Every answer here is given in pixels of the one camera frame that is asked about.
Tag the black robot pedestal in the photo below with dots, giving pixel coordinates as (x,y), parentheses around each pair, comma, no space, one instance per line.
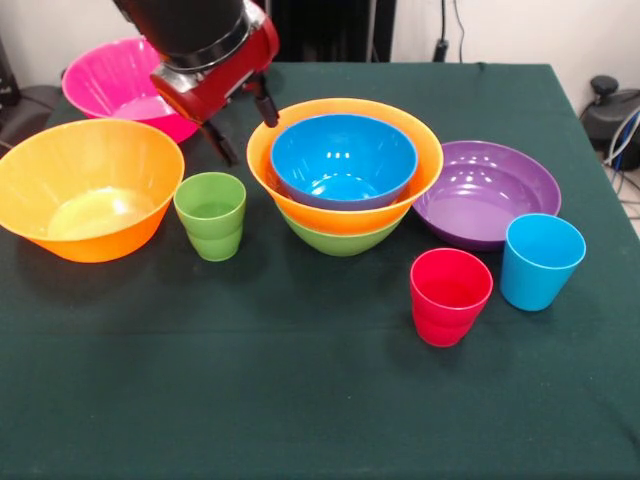
(330,25)

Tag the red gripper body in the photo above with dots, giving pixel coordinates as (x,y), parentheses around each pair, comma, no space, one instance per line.
(225,85)

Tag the red cup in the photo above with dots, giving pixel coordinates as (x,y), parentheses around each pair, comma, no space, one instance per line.
(445,320)

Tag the blue cup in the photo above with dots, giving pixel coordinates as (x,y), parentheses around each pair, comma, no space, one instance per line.
(530,285)

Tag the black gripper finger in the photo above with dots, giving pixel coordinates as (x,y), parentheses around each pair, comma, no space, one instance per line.
(220,145)
(268,107)

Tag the blue bowl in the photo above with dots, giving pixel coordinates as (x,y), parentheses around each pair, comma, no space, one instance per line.
(345,150)

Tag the pink bowl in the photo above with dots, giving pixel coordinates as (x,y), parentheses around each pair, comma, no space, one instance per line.
(100,85)

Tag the green cup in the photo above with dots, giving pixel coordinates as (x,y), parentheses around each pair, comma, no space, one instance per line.
(210,240)

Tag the green bowl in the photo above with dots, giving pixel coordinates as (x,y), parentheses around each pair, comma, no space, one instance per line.
(345,245)

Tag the orange bowl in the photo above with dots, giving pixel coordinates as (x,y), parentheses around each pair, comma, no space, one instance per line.
(75,165)
(350,220)

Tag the dark green tablecloth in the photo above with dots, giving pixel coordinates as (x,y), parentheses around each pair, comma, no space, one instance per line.
(250,375)

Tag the purple bowl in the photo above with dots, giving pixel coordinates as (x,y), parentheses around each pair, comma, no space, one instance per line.
(485,200)

